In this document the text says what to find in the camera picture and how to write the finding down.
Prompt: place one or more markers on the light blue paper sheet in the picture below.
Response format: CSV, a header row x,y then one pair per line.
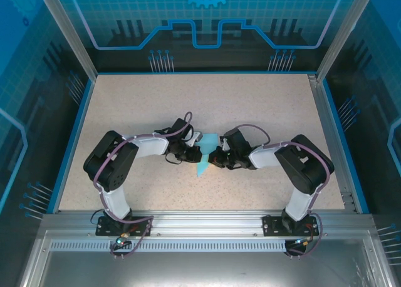
x,y
208,141

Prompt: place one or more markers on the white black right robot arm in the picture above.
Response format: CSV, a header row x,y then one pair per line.
x,y
263,157

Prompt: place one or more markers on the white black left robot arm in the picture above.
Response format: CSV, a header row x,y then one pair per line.
x,y
150,147

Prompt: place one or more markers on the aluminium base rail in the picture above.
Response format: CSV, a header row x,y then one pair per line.
x,y
206,224

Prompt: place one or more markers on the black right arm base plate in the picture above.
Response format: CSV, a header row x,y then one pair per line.
x,y
269,227

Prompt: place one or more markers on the aluminium side rail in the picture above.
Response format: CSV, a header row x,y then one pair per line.
x,y
330,133

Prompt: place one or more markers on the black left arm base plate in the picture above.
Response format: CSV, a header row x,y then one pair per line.
x,y
101,231

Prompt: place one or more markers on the aluminium frame post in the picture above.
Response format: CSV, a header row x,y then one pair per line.
x,y
72,33
341,33

